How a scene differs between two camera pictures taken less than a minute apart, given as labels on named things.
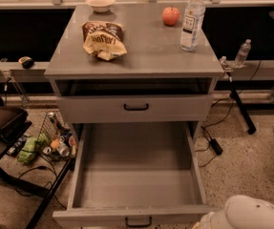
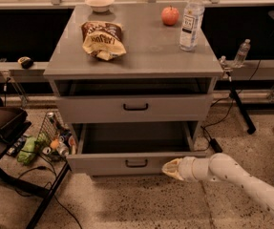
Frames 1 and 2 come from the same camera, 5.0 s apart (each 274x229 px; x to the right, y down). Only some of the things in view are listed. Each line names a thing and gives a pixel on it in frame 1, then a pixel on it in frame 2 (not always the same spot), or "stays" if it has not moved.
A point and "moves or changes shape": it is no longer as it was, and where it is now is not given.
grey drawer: x=135 y=176 moves or changes shape
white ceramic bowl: x=100 y=3 stays
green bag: x=31 y=147 stays
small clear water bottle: x=242 y=53 stays
